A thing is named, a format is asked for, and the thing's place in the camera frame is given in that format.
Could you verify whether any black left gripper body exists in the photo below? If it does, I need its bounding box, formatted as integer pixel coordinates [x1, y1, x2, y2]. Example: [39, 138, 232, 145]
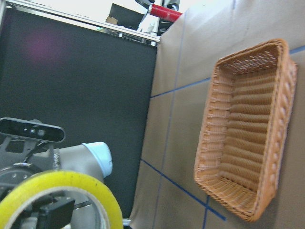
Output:
[0, 163, 42, 191]

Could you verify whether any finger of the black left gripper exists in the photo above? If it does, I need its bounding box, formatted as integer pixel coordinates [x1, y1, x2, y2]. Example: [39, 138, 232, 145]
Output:
[36, 197, 75, 229]

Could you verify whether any yellow tape roll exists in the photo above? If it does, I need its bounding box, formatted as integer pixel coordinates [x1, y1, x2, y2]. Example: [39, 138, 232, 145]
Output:
[0, 170, 123, 229]

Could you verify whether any brown wicker basket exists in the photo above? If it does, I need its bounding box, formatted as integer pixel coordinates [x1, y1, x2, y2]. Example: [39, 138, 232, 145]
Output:
[193, 39, 297, 222]

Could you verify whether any black panel screen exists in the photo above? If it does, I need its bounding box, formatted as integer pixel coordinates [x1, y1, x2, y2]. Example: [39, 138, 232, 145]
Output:
[0, 9, 157, 218]

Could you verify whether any red cylinder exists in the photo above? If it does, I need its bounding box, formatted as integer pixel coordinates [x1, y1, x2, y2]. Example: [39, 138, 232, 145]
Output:
[148, 4, 182, 22]

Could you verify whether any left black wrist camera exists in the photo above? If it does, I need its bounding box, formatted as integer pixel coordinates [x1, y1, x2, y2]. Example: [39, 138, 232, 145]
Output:
[0, 117, 65, 143]

